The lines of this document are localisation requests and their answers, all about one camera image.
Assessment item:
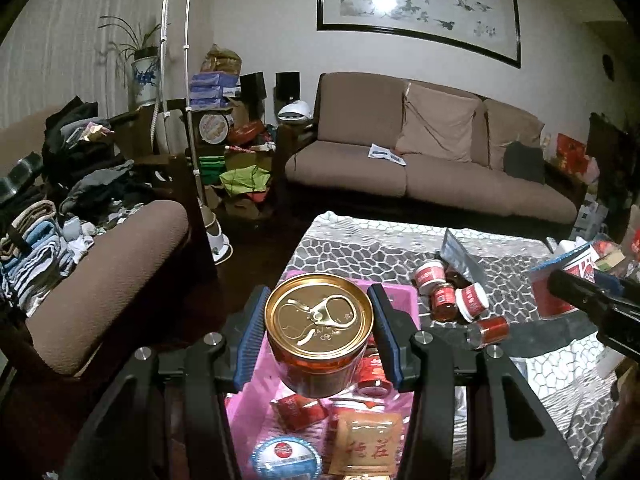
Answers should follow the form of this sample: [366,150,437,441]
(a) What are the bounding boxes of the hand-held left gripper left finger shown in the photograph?
[65,285,273,480]

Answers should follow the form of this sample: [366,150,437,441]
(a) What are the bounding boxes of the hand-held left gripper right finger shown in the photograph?
[367,284,583,480]

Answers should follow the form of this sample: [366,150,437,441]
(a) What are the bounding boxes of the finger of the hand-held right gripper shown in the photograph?
[547,269,626,313]

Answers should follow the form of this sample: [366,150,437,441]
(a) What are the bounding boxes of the red can white label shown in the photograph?
[356,347,396,396]

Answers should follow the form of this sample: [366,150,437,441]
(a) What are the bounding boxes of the gold lid sauce jar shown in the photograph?
[264,272,375,398]

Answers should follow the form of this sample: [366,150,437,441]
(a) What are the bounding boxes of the pink plastic basket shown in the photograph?
[225,270,418,480]

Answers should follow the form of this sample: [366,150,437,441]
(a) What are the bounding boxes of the orange sauce packet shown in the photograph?
[330,412,403,478]

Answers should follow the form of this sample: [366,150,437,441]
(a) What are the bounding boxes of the small red label jar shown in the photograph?
[430,282,457,322]

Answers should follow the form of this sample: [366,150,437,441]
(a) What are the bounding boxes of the red and white cup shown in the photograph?
[415,260,447,293]

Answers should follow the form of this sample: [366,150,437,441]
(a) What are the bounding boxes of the small red packet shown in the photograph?
[272,395,329,432]

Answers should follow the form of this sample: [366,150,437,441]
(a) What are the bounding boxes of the white lid red cup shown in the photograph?
[457,282,490,322]

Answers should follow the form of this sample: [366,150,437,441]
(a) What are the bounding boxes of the red metallic can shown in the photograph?
[467,316,511,350]

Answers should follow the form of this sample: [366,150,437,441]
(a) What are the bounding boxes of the flat silver foil pouch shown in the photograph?
[440,228,488,286]

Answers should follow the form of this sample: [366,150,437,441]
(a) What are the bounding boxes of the dark wooden cabinet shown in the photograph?
[587,112,640,241]

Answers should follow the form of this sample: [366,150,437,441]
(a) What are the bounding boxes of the red gift box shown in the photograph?
[555,132,588,176]

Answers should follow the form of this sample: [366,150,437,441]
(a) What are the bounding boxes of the dark grey cushion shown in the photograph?
[502,141,546,184]

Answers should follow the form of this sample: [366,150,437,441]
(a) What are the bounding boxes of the brown armchair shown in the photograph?
[0,200,191,376]

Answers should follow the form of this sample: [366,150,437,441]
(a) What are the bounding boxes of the brown sofa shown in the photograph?
[285,72,578,226]

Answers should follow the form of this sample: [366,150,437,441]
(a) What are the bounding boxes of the green bags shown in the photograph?
[199,155,271,196]

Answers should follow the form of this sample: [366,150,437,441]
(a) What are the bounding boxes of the tan sofa back cushion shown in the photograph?
[482,99,545,171]

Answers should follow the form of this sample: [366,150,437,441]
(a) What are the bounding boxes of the white paper leaflets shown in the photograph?
[367,143,407,166]

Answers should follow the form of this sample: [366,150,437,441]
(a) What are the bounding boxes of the tan square cushion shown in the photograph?
[395,82,481,163]

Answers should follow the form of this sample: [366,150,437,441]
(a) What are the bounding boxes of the round cookie tin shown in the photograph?
[198,111,236,146]

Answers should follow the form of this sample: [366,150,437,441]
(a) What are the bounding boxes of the white dome device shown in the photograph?
[277,100,316,123]

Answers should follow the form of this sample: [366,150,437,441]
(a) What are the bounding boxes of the pile of clothes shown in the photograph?
[0,97,156,311]

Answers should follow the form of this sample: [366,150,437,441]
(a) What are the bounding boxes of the stack of blue boxes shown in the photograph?
[189,72,233,110]

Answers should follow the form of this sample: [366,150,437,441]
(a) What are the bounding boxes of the black speaker box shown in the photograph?
[240,72,266,98]
[275,71,301,106]

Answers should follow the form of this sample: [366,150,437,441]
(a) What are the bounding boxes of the brown bag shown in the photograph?
[201,44,242,75]

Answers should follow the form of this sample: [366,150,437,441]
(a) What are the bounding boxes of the potted plant blue white vase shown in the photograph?
[97,15,166,106]

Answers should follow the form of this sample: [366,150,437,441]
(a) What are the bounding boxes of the white garment steamer stand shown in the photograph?
[150,0,233,263]

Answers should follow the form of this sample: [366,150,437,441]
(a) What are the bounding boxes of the black framed painting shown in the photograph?
[316,0,522,69]

